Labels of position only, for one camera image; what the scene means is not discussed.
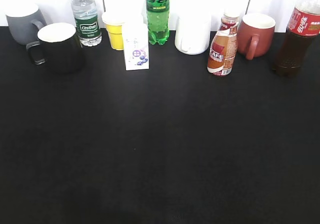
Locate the brown coffee drink bottle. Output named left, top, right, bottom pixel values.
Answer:
left=207, top=7, right=240, bottom=76

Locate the red ceramic mug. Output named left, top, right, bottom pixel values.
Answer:
left=237, top=13, right=276, bottom=60

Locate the cola bottle red label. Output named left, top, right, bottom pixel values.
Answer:
left=272, top=0, right=320, bottom=77

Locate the yellow paper cup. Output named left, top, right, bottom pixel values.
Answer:
left=101, top=10, right=125, bottom=50

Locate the grey ceramic mug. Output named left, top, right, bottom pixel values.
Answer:
left=4, top=2, right=47, bottom=45

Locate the clear water bottle green label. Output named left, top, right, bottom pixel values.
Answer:
left=71, top=0, right=102, bottom=47

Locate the white blueberry milk carton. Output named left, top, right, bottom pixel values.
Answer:
left=122, top=14, right=150, bottom=71

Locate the black mug white inside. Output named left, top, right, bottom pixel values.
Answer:
left=26, top=22, right=85, bottom=74

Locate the green sprite bottle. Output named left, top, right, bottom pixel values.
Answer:
left=145, top=0, right=170, bottom=45

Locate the white ceramic mug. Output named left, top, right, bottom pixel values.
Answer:
left=174, top=9, right=212, bottom=55

